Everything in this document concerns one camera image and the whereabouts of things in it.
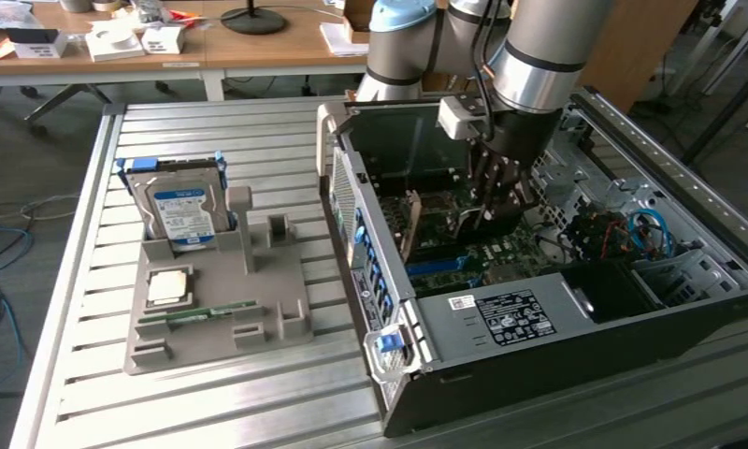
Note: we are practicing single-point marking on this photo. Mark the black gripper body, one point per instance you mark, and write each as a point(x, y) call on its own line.
point(524, 135)

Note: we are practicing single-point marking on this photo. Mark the black graphics card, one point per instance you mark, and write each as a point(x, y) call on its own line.
point(443, 229)

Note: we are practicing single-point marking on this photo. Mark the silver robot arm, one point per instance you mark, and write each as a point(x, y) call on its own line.
point(537, 56)

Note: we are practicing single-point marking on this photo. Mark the perforated metal drive cage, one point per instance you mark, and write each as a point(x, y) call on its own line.
point(562, 187)

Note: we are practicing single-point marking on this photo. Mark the green motherboard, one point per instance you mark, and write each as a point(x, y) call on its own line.
point(512, 252)

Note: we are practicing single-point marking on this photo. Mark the grey chipset heatsink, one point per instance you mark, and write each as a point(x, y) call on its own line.
point(505, 276)

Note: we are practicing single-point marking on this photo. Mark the blue expansion slot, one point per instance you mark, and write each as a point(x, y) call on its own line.
point(439, 267)

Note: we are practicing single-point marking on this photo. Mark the black plastic cover box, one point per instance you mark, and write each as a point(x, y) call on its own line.
point(612, 290)

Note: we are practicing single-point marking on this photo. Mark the wooden cabinet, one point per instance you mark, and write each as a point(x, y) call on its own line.
point(649, 47)

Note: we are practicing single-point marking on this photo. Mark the grey power supply unit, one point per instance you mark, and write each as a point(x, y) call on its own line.
point(462, 337)

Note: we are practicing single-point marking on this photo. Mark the metal disk bay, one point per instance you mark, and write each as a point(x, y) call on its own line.
point(693, 276)

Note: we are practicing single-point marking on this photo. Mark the white paper stack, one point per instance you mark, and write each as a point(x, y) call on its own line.
point(343, 42)

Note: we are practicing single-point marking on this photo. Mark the blue case latch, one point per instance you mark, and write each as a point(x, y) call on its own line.
point(390, 342)

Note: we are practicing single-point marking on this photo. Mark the brown cardboard box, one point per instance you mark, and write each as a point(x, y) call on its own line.
point(355, 14)

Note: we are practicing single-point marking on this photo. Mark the open black PC case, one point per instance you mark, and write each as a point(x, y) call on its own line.
point(537, 388)

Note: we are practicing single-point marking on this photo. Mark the wooden desk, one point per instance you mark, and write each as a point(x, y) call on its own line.
point(50, 65)
point(274, 51)

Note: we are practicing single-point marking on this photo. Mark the grey plastic parts rack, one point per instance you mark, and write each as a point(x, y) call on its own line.
point(225, 280)

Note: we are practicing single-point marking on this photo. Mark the black round lamp base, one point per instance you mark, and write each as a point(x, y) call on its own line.
point(253, 23)

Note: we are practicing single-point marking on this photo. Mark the hard disk in blue caddy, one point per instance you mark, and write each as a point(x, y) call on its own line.
point(181, 210)

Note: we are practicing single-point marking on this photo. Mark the green RAM stick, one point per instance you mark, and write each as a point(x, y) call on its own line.
point(225, 309)

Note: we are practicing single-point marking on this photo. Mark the silver CPU chip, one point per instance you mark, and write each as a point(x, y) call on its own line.
point(167, 286)

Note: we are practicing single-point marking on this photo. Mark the red and white packet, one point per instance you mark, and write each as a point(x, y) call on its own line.
point(187, 18)

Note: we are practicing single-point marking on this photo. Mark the small white carton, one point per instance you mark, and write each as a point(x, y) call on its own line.
point(162, 44)

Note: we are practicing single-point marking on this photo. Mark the white box with tape roll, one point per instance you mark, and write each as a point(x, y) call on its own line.
point(109, 51)

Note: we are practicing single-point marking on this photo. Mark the grey cup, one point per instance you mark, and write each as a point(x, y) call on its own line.
point(75, 5)

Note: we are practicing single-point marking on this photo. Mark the black and white box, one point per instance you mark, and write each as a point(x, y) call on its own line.
point(38, 49)

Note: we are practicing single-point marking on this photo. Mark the clear plastic bag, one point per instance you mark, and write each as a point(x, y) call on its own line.
point(6, 14)

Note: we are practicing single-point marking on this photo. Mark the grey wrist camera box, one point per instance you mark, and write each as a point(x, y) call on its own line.
point(458, 119)

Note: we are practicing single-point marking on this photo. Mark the dark metal frame post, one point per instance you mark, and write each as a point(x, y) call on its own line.
point(730, 103)

